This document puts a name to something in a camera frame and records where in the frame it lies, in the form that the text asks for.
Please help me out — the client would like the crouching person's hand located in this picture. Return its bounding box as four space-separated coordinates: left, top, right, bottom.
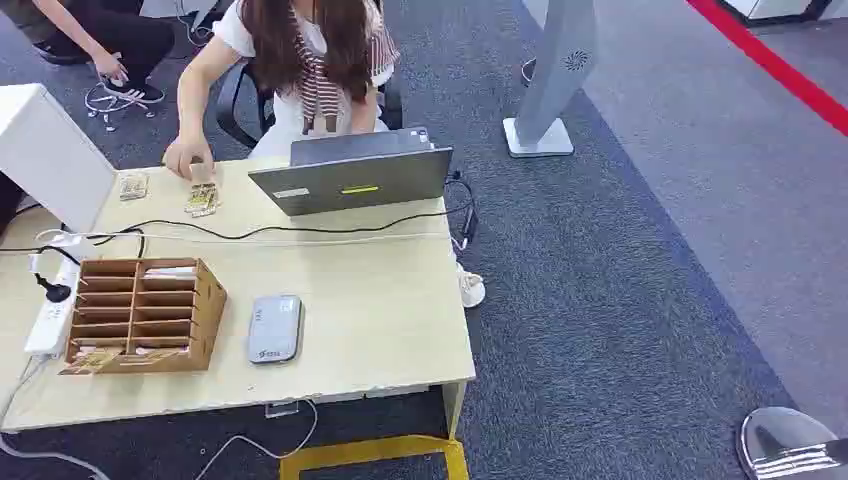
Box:
91 51 130 85

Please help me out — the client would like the seated person's right hand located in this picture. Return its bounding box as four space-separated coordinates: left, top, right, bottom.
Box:
162 135 217 181

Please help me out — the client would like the crouching person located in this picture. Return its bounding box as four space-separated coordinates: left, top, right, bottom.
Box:
0 0 177 105

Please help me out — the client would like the stack of printed cards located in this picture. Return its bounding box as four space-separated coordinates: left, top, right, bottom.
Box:
184 182 222 219

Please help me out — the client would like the single pale card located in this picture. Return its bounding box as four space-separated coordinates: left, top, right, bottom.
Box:
118 172 150 202

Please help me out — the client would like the black office chair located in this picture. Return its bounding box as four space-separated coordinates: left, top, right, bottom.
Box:
215 62 405 151

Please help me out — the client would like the seated person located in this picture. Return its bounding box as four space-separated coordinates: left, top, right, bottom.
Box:
162 0 402 181

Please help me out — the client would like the wooden card sorting box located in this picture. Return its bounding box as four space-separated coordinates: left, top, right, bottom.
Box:
64 257 229 376

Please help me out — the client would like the grey laptop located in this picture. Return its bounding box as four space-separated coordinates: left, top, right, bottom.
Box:
248 127 456 218

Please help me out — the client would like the black power plug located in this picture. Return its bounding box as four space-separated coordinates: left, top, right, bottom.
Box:
33 272 73 305

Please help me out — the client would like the white power strip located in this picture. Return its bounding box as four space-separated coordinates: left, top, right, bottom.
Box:
24 256 82 360

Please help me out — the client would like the brown printed card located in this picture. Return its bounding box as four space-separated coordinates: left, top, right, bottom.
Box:
57 348 125 378

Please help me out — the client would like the person's white shoe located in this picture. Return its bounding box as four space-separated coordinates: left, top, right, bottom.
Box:
456 262 488 310

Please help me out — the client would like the yellow floor tape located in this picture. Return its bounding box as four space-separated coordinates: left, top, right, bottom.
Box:
278 434 471 480

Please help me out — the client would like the grey floor stand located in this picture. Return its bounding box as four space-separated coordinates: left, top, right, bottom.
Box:
502 0 598 160

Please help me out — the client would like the black framed white base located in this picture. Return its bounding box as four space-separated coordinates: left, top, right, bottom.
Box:
718 0 833 28

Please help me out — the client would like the white cable bundle on floor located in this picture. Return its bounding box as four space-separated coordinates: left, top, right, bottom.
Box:
84 80 158 133

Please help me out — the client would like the thin white cable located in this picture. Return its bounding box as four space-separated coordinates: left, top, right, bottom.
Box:
35 227 453 248

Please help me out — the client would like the long black cable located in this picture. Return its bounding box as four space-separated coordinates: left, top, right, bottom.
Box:
0 173 480 261

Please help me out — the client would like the white power strip cord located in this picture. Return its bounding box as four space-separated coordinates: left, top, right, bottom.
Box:
0 356 320 480

